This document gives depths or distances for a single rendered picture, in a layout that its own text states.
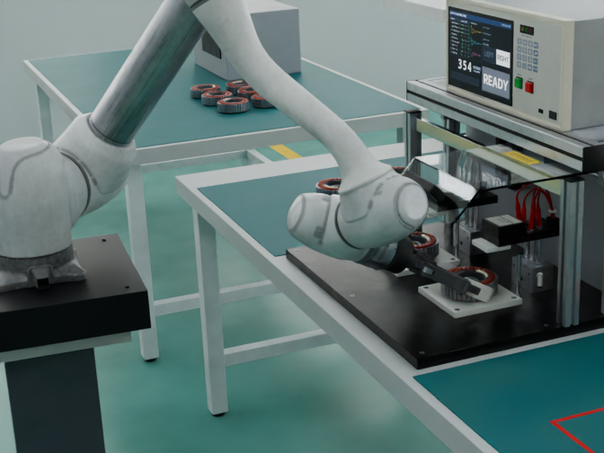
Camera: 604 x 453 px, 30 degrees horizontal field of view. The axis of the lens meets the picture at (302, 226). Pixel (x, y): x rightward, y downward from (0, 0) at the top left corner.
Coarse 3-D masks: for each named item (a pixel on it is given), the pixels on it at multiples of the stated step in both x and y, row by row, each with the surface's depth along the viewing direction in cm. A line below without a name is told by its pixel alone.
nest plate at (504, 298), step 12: (420, 288) 227; (432, 288) 226; (504, 288) 225; (432, 300) 222; (444, 300) 220; (456, 300) 220; (480, 300) 219; (492, 300) 219; (504, 300) 219; (516, 300) 219; (456, 312) 214; (468, 312) 215; (480, 312) 216
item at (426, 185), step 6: (408, 174) 205; (414, 174) 204; (414, 180) 203; (420, 180) 201; (426, 180) 200; (426, 186) 199; (432, 186) 197; (432, 192) 197; (438, 192) 198; (438, 198) 198; (444, 198) 199
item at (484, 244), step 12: (504, 216) 224; (492, 228) 220; (504, 228) 218; (516, 228) 219; (540, 228) 222; (552, 228) 223; (480, 240) 223; (492, 240) 221; (504, 240) 219; (516, 240) 220; (528, 240) 221; (540, 240) 223; (492, 252) 219; (528, 252) 228; (540, 252) 224
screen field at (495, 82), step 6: (486, 72) 229; (492, 72) 227; (498, 72) 225; (486, 78) 229; (492, 78) 227; (498, 78) 225; (504, 78) 223; (486, 84) 230; (492, 84) 228; (498, 84) 225; (504, 84) 223; (486, 90) 230; (492, 90) 228; (498, 90) 226; (504, 90) 223; (504, 96) 224
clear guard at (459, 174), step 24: (504, 144) 220; (408, 168) 213; (432, 168) 207; (456, 168) 206; (480, 168) 205; (504, 168) 204; (528, 168) 204; (552, 168) 203; (456, 192) 197; (432, 216) 198; (456, 216) 193
